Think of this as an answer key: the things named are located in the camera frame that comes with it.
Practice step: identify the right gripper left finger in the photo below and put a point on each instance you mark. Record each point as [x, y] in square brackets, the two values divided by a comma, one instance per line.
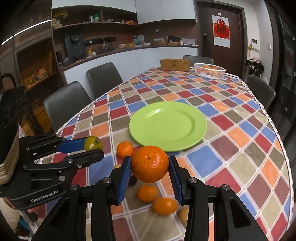
[109, 191]

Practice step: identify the large orange mandarin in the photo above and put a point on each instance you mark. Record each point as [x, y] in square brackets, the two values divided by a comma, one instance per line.
[149, 164]

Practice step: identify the brown longan fruit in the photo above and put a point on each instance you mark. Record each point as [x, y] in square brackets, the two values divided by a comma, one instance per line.
[183, 215]

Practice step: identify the black coffee machine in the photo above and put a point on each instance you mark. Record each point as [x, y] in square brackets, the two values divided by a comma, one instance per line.
[75, 45]

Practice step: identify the small orange mandarin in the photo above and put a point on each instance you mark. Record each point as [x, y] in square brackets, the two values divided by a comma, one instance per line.
[125, 149]

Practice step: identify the white wall intercom panel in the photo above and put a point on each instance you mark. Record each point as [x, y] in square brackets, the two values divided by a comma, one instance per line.
[255, 44]

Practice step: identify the green tomato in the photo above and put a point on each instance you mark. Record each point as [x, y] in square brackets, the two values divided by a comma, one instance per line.
[92, 143]

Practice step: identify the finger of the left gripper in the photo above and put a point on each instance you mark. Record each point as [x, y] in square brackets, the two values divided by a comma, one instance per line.
[75, 162]
[44, 145]

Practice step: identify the dark chair near left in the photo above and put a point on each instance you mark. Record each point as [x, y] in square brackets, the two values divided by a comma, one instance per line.
[66, 102]

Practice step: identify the white plastic fruit basket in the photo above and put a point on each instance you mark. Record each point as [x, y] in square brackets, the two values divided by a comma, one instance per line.
[209, 71]

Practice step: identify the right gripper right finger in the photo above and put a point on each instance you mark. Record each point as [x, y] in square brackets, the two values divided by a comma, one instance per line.
[190, 191]

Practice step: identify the red white door poster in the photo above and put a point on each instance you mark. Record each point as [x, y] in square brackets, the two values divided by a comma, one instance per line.
[221, 31]

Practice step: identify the dark wooden door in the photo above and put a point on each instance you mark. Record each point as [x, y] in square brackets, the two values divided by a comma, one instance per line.
[232, 59]

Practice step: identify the dark purple plum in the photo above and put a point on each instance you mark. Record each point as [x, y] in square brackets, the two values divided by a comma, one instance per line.
[133, 180]

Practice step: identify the orange kumquat fruit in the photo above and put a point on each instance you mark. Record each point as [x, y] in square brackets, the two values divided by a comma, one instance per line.
[165, 206]
[147, 194]

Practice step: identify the checkered colourful tablecloth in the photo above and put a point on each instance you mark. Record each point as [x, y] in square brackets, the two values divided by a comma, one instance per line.
[241, 147]

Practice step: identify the dark chair right side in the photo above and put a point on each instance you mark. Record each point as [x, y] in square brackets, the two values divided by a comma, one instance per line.
[261, 90]

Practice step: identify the green plastic plate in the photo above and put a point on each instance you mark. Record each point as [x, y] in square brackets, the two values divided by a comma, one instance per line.
[170, 125]

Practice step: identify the dark chair table head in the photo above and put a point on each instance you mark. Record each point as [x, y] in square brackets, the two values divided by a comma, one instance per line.
[198, 59]

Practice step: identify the woven wicker box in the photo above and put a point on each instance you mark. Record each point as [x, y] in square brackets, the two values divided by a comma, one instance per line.
[175, 64]

